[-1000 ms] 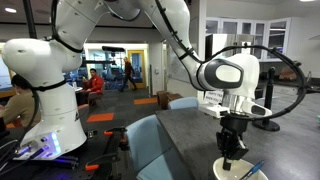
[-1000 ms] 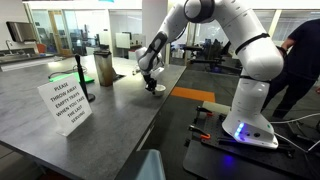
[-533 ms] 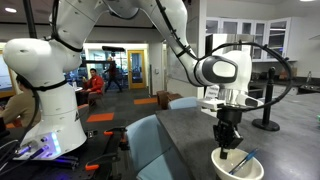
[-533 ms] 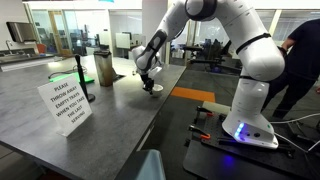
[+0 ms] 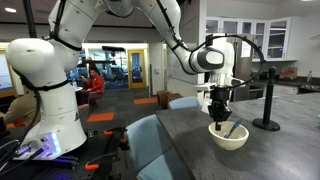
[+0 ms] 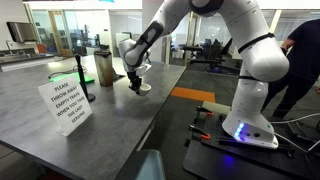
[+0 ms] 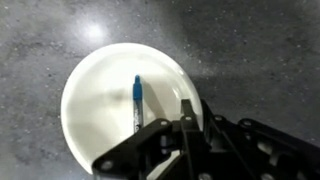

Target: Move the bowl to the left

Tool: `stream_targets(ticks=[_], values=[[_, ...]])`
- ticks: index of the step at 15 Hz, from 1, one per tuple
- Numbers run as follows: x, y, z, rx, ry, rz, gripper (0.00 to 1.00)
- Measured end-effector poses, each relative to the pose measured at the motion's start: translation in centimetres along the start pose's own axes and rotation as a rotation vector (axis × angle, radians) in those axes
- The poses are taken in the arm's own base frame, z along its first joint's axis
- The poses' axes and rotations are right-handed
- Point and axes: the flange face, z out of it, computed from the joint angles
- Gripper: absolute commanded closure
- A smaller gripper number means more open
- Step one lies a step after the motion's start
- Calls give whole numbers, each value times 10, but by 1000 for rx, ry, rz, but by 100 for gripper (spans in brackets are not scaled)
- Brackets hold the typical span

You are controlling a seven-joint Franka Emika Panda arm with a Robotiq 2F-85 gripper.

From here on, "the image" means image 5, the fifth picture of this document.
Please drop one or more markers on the brown basket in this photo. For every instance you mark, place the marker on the brown basket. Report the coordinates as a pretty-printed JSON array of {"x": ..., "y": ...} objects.
[{"x": 288, "y": 74}]

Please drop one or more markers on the brown wooden box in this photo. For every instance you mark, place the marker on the brown wooden box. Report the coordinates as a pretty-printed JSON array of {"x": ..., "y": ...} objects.
[{"x": 166, "y": 98}]

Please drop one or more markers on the black post stand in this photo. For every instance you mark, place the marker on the black post stand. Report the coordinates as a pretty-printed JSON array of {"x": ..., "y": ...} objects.
[{"x": 268, "y": 100}]

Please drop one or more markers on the white glass wall cabinets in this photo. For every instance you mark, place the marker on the white glass wall cabinets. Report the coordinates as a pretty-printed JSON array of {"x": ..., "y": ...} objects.
[{"x": 278, "y": 38}]

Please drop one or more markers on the person in red shirt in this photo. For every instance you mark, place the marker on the person in red shirt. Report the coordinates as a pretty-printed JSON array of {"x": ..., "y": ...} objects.
[{"x": 96, "y": 83}]

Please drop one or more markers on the large light blue chair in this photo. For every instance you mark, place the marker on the large light blue chair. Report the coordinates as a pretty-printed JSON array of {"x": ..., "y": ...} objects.
[{"x": 146, "y": 143}]

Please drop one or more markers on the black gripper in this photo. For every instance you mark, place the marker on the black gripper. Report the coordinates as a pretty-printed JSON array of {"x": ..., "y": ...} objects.
[{"x": 219, "y": 98}]

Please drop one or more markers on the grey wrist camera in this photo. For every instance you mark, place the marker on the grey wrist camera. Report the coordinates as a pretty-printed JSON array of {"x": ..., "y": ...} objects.
[{"x": 204, "y": 87}]

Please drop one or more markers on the white ceramic bowl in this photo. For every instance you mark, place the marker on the white ceramic bowl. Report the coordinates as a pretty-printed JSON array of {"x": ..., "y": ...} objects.
[{"x": 230, "y": 141}]

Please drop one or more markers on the small light blue chair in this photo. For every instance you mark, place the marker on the small light blue chair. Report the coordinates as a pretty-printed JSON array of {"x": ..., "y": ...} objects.
[{"x": 183, "y": 102}]

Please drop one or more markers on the black vertical pole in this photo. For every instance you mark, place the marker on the black vertical pole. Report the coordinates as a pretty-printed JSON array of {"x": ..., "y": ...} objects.
[{"x": 30, "y": 20}]

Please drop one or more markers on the stainless steel refrigerator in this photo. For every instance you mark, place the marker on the stainless steel refrigerator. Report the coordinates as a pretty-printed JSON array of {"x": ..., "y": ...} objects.
[{"x": 243, "y": 73}]

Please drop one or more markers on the kitchen counter with cabinets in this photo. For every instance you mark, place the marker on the kitchen counter with cabinets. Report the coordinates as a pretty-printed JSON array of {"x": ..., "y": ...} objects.
[{"x": 286, "y": 88}]

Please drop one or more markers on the yellow framed glass door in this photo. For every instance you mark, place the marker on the yellow framed glass door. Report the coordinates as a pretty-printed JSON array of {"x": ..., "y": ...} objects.
[{"x": 136, "y": 68}]

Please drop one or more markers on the orange black clamp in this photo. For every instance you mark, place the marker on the orange black clamp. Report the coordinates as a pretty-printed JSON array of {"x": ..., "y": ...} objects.
[
  {"x": 91, "y": 165},
  {"x": 108, "y": 132}
]

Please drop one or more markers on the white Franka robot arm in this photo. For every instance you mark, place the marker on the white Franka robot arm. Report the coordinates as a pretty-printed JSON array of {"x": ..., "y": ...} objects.
[{"x": 60, "y": 66}]

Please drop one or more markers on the blue utensil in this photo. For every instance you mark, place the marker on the blue utensil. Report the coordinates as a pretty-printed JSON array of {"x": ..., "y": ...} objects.
[{"x": 235, "y": 126}]

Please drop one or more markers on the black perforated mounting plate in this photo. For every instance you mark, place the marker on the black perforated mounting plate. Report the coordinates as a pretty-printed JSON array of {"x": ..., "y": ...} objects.
[{"x": 96, "y": 146}]

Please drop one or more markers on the round ceiling light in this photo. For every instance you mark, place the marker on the round ceiling light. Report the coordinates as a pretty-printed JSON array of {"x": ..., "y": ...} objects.
[{"x": 10, "y": 10}]

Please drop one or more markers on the person in tan shirt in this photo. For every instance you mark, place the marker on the person in tan shirt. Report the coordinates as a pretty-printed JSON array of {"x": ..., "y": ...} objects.
[{"x": 20, "y": 108}]

